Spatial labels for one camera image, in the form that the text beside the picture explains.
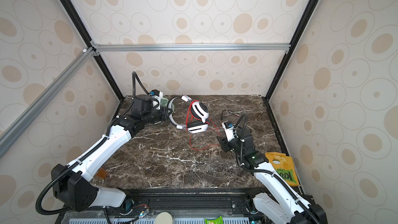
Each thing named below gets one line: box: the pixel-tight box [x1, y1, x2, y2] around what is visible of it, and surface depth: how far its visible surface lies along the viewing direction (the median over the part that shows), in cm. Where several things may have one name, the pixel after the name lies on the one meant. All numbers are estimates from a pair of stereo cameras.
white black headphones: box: [166, 95, 210, 134], surface depth 69 cm
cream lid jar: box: [154, 211, 173, 224], surface depth 66 cm
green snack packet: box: [204, 215, 224, 224], surface depth 70 cm
